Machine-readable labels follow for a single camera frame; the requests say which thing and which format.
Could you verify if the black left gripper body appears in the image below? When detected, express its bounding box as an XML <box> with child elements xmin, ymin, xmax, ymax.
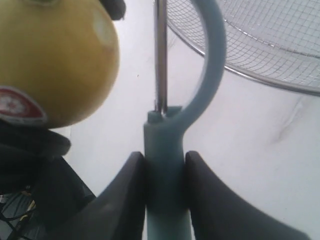
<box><xmin>0</xmin><ymin>157</ymin><xmax>96</xmax><ymax>240</ymax></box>

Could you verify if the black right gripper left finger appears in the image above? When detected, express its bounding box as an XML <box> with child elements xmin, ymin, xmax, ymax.
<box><xmin>72</xmin><ymin>151</ymin><xmax>147</xmax><ymax>240</ymax></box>

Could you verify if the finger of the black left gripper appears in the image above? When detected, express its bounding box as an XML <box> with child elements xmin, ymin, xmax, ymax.
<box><xmin>0</xmin><ymin>120</ymin><xmax>71</xmax><ymax>173</ymax></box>
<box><xmin>99</xmin><ymin>0</ymin><xmax>127</xmax><ymax>21</ymax></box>

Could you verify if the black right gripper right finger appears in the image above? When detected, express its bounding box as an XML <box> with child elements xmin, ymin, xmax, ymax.
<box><xmin>184</xmin><ymin>151</ymin><xmax>309</xmax><ymax>240</ymax></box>

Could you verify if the teal handled peeler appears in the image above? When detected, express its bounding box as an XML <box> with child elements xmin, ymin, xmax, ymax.
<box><xmin>143</xmin><ymin>0</ymin><xmax>227</xmax><ymax>240</ymax></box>

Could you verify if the yellow lemon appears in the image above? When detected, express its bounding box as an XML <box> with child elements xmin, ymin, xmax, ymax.
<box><xmin>0</xmin><ymin>0</ymin><xmax>120</xmax><ymax>129</ymax></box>

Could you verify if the oval wire mesh basket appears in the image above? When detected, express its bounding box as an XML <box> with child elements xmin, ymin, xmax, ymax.
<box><xmin>166</xmin><ymin>0</ymin><xmax>320</xmax><ymax>97</ymax></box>

